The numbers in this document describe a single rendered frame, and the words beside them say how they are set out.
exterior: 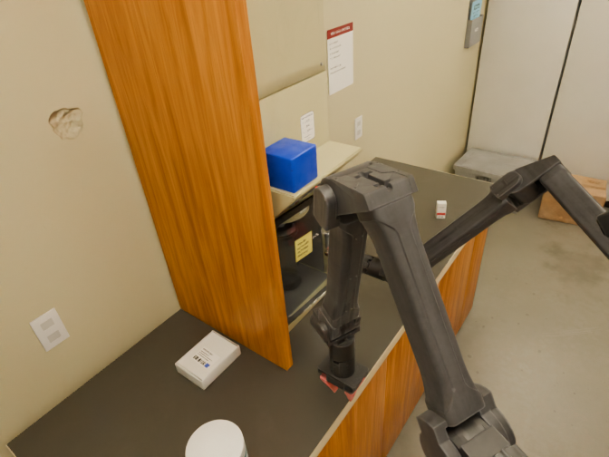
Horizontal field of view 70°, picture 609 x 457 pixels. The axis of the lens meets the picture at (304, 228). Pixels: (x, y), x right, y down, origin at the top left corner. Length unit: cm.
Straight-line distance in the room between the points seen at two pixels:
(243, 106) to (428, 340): 57
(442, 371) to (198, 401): 89
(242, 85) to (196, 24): 15
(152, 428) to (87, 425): 19
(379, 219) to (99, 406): 112
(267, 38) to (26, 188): 68
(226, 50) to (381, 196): 48
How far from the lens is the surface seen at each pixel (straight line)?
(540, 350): 286
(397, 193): 55
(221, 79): 93
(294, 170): 102
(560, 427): 258
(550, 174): 111
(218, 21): 89
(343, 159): 120
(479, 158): 407
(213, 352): 142
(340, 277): 75
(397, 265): 56
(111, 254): 143
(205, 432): 113
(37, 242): 131
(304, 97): 119
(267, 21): 106
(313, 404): 130
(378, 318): 151
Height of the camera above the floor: 202
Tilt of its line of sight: 34 degrees down
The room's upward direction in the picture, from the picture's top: 5 degrees counter-clockwise
